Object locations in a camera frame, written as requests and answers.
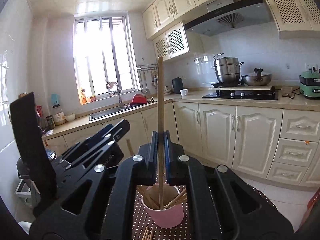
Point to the grey range hood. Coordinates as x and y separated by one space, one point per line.
225 17

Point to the cream base cabinets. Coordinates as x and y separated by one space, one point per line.
250 135

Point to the dark rice cooker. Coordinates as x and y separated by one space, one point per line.
51 155

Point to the hanging metal ladle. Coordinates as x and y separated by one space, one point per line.
144 90

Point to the large glass jar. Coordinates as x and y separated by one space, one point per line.
59 117

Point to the stack of white bowls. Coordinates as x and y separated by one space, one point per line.
167 90

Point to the small orange cup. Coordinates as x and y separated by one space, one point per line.
93 98

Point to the cream lattice-door wall cabinet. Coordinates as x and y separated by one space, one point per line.
172 42
290 12

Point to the white mug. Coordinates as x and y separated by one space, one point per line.
184 93

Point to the wooden board under pots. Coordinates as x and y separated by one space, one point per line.
262 88

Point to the stainless steel sink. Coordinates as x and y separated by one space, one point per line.
107 113

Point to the white metal rack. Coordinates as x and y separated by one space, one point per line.
22 192

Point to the orange bottle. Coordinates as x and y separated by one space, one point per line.
84 97

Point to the stainless steel steamer pot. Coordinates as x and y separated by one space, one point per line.
227 70

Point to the black electric kettle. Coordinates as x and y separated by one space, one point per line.
177 86

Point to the group of wooden chopsticks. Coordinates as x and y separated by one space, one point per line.
150 197

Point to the cream upper wall cabinets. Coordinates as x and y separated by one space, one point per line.
175 5

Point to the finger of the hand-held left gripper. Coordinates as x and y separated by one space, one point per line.
112 130
105 152

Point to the red bowl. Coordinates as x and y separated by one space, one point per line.
138 100

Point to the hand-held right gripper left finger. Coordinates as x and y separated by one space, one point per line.
155 152

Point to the light blue box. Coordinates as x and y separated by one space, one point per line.
55 99

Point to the metal sink faucet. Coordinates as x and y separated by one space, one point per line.
120 97

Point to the green electric cooker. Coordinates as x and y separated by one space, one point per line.
310 87

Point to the steel wok with lid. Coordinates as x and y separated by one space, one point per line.
257 79

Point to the small white bowl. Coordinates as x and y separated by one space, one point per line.
70 117

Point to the black gas stove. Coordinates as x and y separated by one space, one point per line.
240 95

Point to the small dark jar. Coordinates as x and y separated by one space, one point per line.
50 123

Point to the white wall socket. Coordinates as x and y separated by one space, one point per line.
312 68

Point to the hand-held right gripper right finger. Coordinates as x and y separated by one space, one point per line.
168 152

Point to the pink cup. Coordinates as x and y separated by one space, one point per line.
170 217

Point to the hanging metal spatula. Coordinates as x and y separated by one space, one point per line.
154 80

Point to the sliding kitchen window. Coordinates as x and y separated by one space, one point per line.
105 55

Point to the metal wall utensil rail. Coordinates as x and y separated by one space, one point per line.
147 67

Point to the small clear container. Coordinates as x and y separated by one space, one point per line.
290 93

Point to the single wooden chopstick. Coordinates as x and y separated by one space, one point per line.
130 147
161 100

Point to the brown polka-dot tablecloth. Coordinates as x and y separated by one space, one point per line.
140 220

